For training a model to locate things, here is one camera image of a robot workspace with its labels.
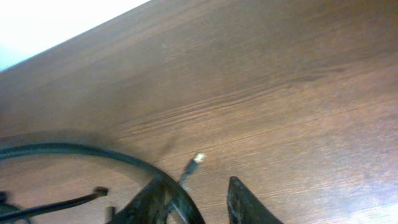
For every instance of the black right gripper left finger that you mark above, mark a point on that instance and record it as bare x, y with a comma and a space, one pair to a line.
147, 207

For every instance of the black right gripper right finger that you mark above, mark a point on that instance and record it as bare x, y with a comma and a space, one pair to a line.
244, 207

